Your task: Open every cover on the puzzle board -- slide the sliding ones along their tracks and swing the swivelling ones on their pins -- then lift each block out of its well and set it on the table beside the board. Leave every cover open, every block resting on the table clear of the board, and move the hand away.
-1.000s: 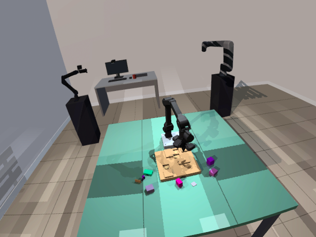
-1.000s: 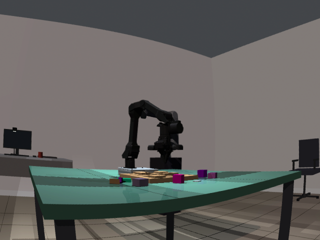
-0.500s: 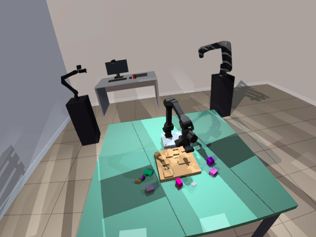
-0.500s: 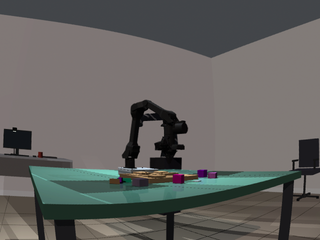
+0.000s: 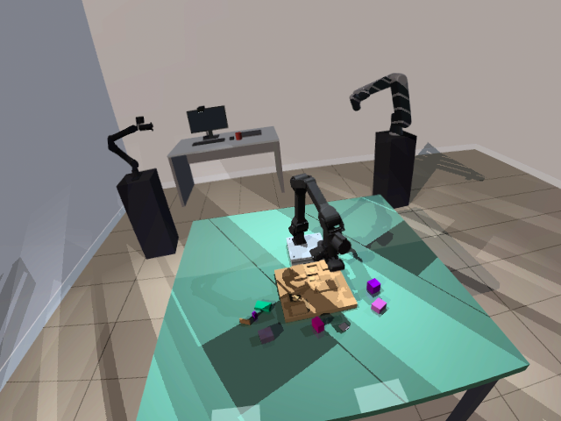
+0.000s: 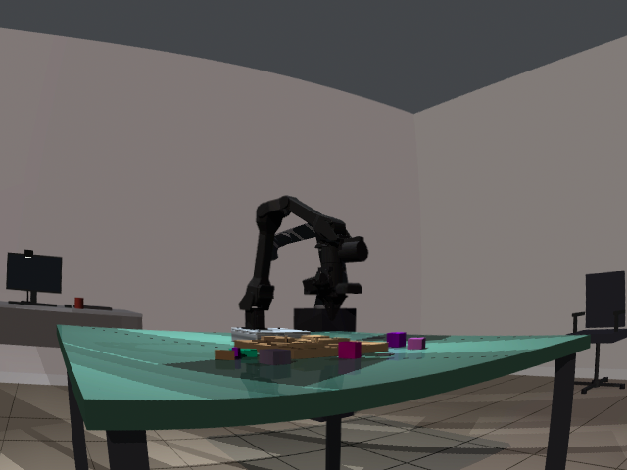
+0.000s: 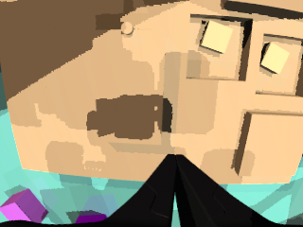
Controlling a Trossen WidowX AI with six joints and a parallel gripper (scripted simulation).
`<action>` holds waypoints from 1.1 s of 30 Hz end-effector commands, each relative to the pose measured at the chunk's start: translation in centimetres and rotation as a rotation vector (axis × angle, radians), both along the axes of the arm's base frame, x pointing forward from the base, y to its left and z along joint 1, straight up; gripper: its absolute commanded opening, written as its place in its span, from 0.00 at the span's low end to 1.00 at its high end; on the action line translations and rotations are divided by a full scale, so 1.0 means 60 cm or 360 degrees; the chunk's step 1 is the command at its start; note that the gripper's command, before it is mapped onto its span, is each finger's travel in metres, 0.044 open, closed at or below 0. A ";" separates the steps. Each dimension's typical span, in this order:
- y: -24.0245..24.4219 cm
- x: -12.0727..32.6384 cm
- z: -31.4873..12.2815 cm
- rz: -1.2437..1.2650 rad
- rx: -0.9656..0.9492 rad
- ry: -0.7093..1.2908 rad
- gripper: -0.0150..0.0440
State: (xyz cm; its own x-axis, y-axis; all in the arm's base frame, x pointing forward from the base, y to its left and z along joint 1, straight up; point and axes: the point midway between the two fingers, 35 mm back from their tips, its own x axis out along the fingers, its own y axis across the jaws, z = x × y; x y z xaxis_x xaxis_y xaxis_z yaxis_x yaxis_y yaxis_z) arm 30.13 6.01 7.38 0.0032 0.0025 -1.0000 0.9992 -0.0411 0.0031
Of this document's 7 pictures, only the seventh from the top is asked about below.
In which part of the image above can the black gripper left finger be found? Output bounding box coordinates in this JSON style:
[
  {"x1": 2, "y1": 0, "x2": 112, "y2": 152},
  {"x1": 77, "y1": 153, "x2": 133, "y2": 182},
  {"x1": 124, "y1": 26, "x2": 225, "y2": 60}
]
[{"x1": 0, "y1": 154, "x2": 178, "y2": 227}]

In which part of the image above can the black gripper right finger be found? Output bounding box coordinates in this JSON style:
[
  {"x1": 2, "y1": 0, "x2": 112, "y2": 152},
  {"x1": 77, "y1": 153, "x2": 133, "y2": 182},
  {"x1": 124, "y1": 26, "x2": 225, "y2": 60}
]
[{"x1": 174, "y1": 155, "x2": 303, "y2": 227}]

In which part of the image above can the tan block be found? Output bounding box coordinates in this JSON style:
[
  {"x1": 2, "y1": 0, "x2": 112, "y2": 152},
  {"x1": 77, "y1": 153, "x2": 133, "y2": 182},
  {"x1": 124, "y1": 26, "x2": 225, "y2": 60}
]
[
  {"x1": 260, "y1": 42, "x2": 291, "y2": 75},
  {"x1": 198, "y1": 22, "x2": 234, "y2": 54}
]

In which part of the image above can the pink cube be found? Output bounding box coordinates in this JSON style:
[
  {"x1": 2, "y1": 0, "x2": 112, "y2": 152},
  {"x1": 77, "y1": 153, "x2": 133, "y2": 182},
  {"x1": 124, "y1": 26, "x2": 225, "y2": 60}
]
[{"x1": 0, "y1": 189, "x2": 48, "y2": 223}]

